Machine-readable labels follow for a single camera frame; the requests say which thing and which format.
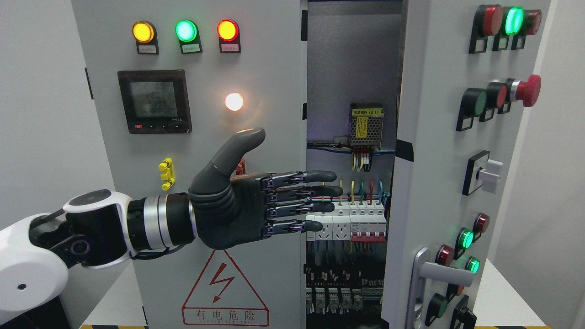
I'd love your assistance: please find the green indicator lamp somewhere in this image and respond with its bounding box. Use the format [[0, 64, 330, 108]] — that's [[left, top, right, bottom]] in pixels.
[[174, 19, 202, 54]]

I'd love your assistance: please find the metal mesh power supply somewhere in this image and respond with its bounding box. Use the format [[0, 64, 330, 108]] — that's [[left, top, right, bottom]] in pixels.
[[348, 102, 385, 149]]

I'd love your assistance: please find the grey cabinet door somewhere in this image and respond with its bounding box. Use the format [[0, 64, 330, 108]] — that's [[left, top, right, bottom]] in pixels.
[[382, 0, 550, 329], [72, 0, 307, 329]]

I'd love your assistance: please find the white socket breaker row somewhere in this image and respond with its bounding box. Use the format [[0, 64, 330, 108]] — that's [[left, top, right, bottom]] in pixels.
[[306, 201, 387, 243]]

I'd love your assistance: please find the red terminal connector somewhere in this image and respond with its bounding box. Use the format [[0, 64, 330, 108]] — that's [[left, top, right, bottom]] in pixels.
[[235, 158, 246, 176]]

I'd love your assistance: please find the white glowing indicator lamp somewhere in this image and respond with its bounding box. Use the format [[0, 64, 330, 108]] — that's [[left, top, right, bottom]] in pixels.
[[225, 92, 244, 111]]

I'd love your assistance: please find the white right door selector switch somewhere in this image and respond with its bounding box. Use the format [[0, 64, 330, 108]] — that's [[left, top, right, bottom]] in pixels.
[[462, 150, 504, 196]]

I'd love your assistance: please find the red emergency stop button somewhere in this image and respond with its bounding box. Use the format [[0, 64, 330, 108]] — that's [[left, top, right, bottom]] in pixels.
[[505, 74, 542, 107]]

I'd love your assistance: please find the yellow indicator lamp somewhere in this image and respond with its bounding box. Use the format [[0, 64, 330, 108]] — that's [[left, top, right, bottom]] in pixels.
[[132, 21, 159, 55]]

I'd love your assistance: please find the red electrical warning triangle sticker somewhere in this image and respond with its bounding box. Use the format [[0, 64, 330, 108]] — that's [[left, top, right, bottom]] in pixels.
[[181, 250, 270, 327]]

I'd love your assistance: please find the yellow terminal connector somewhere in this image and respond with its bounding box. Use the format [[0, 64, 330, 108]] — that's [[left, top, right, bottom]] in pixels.
[[158, 158, 176, 191]]

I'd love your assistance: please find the dark grey robotic hand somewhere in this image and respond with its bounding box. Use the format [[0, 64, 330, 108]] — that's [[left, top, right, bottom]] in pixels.
[[188, 127, 343, 249]]

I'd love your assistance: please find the black digital power meter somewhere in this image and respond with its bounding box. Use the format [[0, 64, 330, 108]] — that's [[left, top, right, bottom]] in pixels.
[[117, 69, 192, 134]]

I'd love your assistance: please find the lower relay terminal row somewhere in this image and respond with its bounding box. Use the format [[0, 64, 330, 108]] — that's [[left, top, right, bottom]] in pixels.
[[304, 266, 384, 317]]

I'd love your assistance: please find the grey cabinet body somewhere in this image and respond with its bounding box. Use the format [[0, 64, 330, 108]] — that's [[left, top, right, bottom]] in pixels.
[[304, 0, 403, 329]]

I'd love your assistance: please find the red indicator lamp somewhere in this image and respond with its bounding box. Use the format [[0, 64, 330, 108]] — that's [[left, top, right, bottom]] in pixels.
[[217, 19, 241, 53]]

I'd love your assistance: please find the silver door lever handle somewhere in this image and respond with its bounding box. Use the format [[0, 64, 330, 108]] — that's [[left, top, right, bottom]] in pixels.
[[405, 247, 475, 329]]

